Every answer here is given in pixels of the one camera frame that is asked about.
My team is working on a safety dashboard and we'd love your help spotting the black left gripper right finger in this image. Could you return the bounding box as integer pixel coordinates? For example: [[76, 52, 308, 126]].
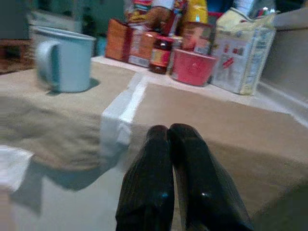
[[167, 123, 255, 231]]

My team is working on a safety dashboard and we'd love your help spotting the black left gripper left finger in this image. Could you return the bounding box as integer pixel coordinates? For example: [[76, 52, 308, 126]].
[[115, 125, 175, 231]]

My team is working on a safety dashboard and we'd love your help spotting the red plastic bowl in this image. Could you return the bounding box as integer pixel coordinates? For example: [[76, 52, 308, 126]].
[[169, 48, 217, 87]]

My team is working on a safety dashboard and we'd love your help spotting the red-lidded sauce jar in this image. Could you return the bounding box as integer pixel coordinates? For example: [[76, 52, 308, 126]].
[[148, 36, 174, 75]]

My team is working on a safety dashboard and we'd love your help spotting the white paper flour bag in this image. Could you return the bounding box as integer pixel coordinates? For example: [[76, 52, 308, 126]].
[[209, 7, 277, 96]]

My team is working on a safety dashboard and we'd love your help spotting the red and white food box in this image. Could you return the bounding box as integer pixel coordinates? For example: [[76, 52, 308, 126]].
[[127, 25, 159, 68]]

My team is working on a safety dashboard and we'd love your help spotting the orange cardboard food box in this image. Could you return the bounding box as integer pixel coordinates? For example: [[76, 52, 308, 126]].
[[104, 18, 132, 63]]

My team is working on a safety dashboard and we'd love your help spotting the food box with face print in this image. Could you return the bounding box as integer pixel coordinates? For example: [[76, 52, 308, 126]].
[[180, 21, 217, 56]]

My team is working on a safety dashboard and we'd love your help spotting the light blue enamel mug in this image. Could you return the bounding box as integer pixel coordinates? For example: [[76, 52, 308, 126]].
[[30, 26, 97, 93]]

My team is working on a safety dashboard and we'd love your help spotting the brown and red snack bag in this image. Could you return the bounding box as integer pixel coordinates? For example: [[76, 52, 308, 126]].
[[125, 0, 188, 37]]

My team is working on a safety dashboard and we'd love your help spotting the yellow snack bag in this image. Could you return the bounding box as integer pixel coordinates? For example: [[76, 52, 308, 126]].
[[183, 0, 209, 25]]

